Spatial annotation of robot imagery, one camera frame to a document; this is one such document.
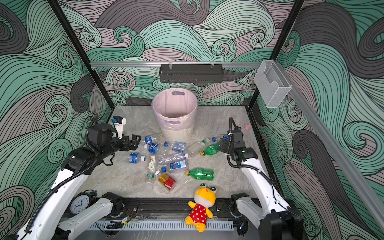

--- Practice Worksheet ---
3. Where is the green soda bottle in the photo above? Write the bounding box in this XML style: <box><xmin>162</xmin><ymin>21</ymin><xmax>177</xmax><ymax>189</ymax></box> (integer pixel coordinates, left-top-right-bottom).
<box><xmin>186</xmin><ymin>168</ymin><xmax>214</xmax><ymax>181</ymax></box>
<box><xmin>200</xmin><ymin>143</ymin><xmax>219</xmax><ymax>157</ymax></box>

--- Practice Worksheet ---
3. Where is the white label clear bottle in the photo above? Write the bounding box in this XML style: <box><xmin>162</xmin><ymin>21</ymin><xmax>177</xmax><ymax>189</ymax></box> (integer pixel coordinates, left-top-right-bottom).
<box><xmin>148</xmin><ymin>155</ymin><xmax>157</xmax><ymax>173</ymax></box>

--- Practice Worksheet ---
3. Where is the small clear green-band bottle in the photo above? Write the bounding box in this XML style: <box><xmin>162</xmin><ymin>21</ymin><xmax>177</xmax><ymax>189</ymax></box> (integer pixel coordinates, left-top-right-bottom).
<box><xmin>146</xmin><ymin>173</ymin><xmax>155</xmax><ymax>184</ymax></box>

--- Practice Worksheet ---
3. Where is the clear bottle green band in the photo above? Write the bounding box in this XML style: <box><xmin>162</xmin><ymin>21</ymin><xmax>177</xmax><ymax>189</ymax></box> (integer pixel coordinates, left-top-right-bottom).
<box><xmin>188</xmin><ymin>138</ymin><xmax>211</xmax><ymax>159</ymax></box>

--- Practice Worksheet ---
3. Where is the green soda bottle front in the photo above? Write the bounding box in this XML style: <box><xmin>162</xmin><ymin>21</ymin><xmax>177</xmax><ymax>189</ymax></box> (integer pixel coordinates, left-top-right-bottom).
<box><xmin>186</xmin><ymin>168</ymin><xmax>214</xmax><ymax>181</ymax></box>

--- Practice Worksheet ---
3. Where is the red yellow tea bottle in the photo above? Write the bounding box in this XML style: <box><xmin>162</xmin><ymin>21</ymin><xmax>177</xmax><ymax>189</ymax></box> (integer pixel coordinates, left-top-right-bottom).
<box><xmin>155</xmin><ymin>171</ymin><xmax>176</xmax><ymax>191</ymax></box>

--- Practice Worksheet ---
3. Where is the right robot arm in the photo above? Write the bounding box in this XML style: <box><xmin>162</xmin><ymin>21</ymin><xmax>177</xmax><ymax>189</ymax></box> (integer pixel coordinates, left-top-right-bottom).
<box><xmin>219</xmin><ymin>127</ymin><xmax>307</xmax><ymax>240</ymax></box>

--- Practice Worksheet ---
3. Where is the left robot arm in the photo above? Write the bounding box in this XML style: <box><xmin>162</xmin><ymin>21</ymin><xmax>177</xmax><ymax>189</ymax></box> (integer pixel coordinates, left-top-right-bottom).
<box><xmin>6</xmin><ymin>123</ymin><xmax>142</xmax><ymax>240</ymax></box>

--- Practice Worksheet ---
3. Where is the white ribbed waste bin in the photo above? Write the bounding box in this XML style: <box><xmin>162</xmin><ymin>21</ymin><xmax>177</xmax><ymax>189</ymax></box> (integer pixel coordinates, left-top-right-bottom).
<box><xmin>159</xmin><ymin>121</ymin><xmax>195</xmax><ymax>143</ymax></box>

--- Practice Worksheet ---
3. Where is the pink plastic bin liner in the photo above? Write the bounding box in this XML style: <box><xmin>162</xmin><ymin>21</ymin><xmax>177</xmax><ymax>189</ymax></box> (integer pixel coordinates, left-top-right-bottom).
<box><xmin>152</xmin><ymin>88</ymin><xmax>198</xmax><ymax>124</ymax></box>

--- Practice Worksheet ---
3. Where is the Pepsi label water bottle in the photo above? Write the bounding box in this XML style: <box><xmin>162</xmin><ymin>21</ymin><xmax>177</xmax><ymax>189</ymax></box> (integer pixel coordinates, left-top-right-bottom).
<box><xmin>144</xmin><ymin>135</ymin><xmax>159</xmax><ymax>145</ymax></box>

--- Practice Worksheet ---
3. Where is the blue Chinese label water bottle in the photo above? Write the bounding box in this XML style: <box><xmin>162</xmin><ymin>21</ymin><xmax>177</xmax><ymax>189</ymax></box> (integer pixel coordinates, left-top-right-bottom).
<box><xmin>144</xmin><ymin>144</ymin><xmax>168</xmax><ymax>155</ymax></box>

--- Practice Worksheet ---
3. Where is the crushed purple label bottle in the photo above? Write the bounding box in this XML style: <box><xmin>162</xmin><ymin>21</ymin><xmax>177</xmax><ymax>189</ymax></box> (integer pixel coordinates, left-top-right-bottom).
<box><xmin>159</xmin><ymin>153</ymin><xmax>189</xmax><ymax>166</ymax></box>

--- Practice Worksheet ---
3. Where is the light blue label bottle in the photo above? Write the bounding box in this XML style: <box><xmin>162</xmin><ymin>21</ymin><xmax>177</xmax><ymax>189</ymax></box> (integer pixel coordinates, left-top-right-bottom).
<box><xmin>164</xmin><ymin>141</ymin><xmax>188</xmax><ymax>153</ymax></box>

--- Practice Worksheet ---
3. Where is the blue mountain label bottle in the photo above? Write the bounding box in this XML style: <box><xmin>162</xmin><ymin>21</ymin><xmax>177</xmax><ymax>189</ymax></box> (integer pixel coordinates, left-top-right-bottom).
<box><xmin>161</xmin><ymin>160</ymin><xmax>189</xmax><ymax>173</ymax></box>

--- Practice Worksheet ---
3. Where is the yellow plush toy red dress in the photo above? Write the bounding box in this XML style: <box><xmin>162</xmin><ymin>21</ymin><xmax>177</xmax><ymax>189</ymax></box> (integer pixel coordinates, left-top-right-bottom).
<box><xmin>185</xmin><ymin>183</ymin><xmax>217</xmax><ymax>233</ymax></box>

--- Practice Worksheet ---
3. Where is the black alarm clock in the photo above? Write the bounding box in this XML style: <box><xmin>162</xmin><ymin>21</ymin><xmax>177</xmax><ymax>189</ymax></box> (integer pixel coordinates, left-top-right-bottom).
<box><xmin>70</xmin><ymin>193</ymin><xmax>91</xmax><ymax>215</ymax></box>

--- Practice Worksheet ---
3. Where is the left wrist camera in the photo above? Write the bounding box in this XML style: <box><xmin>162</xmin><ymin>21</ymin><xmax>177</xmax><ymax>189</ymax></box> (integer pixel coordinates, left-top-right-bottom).
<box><xmin>112</xmin><ymin>116</ymin><xmax>126</xmax><ymax>139</ymax></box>

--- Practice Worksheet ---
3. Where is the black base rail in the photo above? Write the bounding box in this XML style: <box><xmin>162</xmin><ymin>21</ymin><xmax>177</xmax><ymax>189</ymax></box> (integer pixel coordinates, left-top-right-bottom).
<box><xmin>102</xmin><ymin>193</ymin><xmax>248</xmax><ymax>221</ymax></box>

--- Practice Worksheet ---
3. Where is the clear acrylic wall holder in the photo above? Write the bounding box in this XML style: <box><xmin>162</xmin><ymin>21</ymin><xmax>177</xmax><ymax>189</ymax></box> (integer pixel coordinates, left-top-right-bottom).
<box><xmin>254</xmin><ymin>60</ymin><xmax>292</xmax><ymax>108</ymax></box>

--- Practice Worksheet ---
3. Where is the black wall shelf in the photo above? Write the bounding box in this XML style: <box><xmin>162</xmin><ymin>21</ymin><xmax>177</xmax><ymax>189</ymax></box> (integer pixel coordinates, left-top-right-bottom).
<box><xmin>159</xmin><ymin>65</ymin><xmax>224</xmax><ymax>83</ymax></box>

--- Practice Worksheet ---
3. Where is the aluminium wall rail back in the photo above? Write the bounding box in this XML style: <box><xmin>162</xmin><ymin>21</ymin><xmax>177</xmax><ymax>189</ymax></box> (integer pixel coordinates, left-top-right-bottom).
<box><xmin>90</xmin><ymin>61</ymin><xmax>261</xmax><ymax>69</ymax></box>

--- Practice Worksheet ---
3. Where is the aluminium wall rail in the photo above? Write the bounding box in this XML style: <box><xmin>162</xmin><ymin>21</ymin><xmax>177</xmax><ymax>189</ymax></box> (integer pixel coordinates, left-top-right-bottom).
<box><xmin>90</xmin><ymin>61</ymin><xmax>261</xmax><ymax>69</ymax></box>
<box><xmin>273</xmin><ymin>61</ymin><xmax>384</xmax><ymax>230</ymax></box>

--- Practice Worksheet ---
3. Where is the aluminium wall rail right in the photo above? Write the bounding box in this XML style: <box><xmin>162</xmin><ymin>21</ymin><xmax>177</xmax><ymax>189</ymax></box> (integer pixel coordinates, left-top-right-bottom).
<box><xmin>273</xmin><ymin>61</ymin><xmax>384</xmax><ymax>230</ymax></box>

